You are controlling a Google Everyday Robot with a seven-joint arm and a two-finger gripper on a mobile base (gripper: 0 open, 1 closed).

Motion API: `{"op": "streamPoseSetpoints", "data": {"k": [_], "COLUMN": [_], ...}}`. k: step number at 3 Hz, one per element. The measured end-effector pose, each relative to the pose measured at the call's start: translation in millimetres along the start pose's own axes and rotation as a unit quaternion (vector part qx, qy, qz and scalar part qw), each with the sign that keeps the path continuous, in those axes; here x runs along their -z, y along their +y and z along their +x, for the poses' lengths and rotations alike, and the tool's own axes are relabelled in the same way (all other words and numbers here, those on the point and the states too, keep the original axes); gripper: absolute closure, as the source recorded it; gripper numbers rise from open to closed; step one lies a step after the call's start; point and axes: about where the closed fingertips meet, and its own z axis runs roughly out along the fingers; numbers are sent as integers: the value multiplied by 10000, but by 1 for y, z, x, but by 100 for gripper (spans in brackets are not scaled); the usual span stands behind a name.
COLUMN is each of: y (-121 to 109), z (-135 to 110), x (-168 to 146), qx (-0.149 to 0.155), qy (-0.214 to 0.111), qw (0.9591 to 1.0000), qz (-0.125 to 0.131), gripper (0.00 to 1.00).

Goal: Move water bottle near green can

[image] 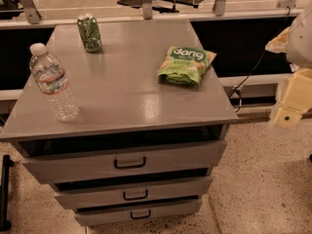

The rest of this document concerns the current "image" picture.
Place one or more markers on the grey drawer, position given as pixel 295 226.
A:
pixel 125 162
pixel 139 212
pixel 133 193

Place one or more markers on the green soda can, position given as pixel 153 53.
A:
pixel 89 33

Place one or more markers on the white packet on ledge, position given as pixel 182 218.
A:
pixel 279 43

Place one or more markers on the clear plastic water bottle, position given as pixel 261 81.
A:
pixel 50 77

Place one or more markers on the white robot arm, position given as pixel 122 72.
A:
pixel 299 45

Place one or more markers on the green dang snack bag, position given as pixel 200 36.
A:
pixel 185 66

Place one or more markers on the grey drawer cabinet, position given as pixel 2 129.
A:
pixel 122 102

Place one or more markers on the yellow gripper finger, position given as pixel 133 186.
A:
pixel 293 99

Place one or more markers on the bottom grey drawer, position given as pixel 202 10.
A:
pixel 139 212

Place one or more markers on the middle grey drawer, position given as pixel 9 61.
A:
pixel 133 193

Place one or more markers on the black stand on floor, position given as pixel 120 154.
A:
pixel 7 163

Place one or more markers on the top grey drawer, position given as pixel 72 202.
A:
pixel 125 162

